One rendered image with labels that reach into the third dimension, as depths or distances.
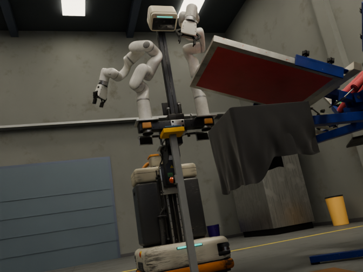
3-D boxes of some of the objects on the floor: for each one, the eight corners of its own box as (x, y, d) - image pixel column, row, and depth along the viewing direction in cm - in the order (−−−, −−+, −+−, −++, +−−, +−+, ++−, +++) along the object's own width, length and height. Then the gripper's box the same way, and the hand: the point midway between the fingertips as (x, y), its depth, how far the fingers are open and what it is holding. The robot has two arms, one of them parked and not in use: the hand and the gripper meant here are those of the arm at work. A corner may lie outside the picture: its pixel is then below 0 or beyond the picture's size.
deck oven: (327, 225, 753) (300, 127, 814) (274, 235, 715) (251, 131, 775) (285, 229, 909) (266, 147, 969) (240, 238, 870) (223, 151, 931)
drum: (355, 223, 675) (346, 194, 691) (340, 225, 665) (331, 196, 680) (342, 224, 708) (334, 196, 723) (328, 226, 697) (320, 198, 713)
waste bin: (220, 239, 962) (217, 223, 974) (225, 239, 929) (222, 222, 941) (207, 242, 950) (204, 225, 962) (211, 242, 917) (208, 224, 929)
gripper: (177, 14, 220) (174, 37, 214) (204, 21, 222) (201, 43, 217) (175, 21, 227) (172, 44, 221) (201, 28, 229) (198, 50, 224)
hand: (186, 42), depth 219 cm, fingers open, 8 cm apart
